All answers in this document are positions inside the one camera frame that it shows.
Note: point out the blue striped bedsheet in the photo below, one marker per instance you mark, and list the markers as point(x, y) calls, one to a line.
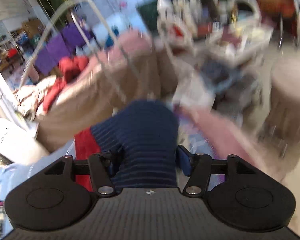
point(27, 172)

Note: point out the metal tube frame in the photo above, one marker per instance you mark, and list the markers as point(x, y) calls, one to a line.
point(90, 3)

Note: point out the shelf of colourful goods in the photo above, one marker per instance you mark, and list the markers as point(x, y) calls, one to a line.
point(15, 52)

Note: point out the red garment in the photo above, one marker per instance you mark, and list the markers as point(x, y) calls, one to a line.
point(70, 67)

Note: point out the pink cloth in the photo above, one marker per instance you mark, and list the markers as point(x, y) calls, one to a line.
point(227, 135)

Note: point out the brown covered stool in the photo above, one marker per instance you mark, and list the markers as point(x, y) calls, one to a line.
point(290, 92)

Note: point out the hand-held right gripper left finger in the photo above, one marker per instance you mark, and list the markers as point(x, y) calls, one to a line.
point(111, 166)

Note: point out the purple cloth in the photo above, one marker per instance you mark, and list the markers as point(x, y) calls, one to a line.
point(55, 47)

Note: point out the pile of light clothes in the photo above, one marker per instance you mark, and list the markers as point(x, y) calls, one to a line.
point(30, 97)

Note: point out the navy striped red sweater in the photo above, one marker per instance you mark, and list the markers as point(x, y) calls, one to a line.
point(145, 135)

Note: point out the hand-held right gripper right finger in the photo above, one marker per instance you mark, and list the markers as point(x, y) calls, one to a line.
point(183, 161)

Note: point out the beige cloth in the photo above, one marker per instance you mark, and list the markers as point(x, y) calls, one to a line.
point(90, 100)

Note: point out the white grey machine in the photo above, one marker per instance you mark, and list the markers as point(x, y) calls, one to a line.
point(5, 132)

